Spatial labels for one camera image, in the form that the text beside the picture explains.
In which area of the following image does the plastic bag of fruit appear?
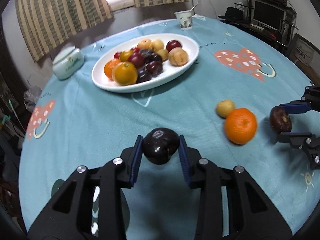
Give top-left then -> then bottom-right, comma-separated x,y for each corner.
23,86 -> 42,113

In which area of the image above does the patterned paper cup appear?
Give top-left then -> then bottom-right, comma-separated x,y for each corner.
175,10 -> 193,30

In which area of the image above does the large bright orange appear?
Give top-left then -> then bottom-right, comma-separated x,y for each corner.
224,108 -> 258,145

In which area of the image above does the white round plate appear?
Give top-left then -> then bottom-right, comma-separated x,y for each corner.
91,33 -> 200,93

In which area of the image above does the left checked curtain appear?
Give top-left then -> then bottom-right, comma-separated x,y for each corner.
15,0 -> 113,62

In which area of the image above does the pale yellow apple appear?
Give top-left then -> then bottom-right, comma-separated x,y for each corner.
149,39 -> 164,52

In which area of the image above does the orange mandarin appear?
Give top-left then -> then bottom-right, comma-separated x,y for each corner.
119,50 -> 133,62
104,59 -> 121,81

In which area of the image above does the pale green lidded jar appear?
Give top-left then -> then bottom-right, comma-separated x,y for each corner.
53,46 -> 85,80

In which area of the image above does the computer monitor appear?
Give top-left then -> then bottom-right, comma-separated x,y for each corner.
252,0 -> 286,31

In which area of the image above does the dark purple plum with sticker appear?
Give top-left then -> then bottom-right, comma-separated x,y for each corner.
142,127 -> 180,165

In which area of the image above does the black hat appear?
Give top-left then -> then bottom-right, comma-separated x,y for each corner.
218,7 -> 246,23

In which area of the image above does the green-orange tangerine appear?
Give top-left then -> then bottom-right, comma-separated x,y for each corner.
112,61 -> 138,86

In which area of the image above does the small red cherry fruit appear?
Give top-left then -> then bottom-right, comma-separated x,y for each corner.
114,52 -> 121,59

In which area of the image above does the dark mangosteen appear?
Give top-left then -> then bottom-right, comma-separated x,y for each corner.
269,106 -> 292,133

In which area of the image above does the small yellow round fruit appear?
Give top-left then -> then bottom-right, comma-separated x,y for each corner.
216,100 -> 235,118

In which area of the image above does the blue patterned tablecloth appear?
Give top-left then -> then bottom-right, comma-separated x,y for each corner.
19,18 -> 319,232

